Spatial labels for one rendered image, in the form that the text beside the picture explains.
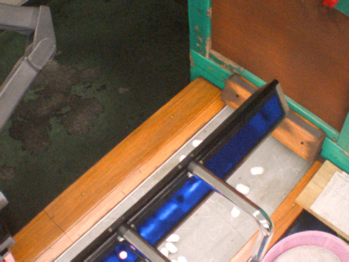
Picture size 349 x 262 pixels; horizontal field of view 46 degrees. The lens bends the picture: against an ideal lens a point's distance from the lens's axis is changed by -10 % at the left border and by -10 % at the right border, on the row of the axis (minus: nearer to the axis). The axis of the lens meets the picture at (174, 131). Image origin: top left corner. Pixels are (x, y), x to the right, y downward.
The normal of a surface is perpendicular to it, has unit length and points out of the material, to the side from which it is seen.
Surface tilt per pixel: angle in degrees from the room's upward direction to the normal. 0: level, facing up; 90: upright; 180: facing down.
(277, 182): 0
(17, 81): 46
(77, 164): 0
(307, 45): 90
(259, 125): 58
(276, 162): 0
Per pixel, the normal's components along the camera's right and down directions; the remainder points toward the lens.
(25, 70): 0.41, 0.12
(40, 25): 0.56, -0.03
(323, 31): -0.69, 0.61
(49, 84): -0.04, -0.59
